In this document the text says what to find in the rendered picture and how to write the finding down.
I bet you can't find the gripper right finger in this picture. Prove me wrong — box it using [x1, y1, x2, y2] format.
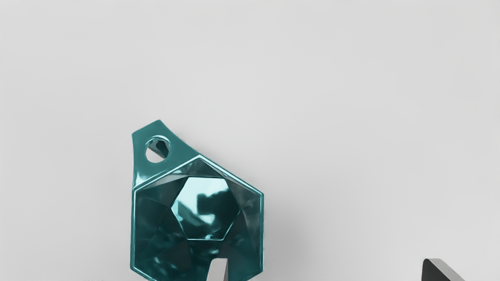
[421, 258, 466, 281]

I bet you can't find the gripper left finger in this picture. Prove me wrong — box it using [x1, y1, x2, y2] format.
[206, 258, 229, 281]

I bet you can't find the teal faceted mug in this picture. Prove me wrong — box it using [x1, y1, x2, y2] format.
[130, 119, 264, 281]

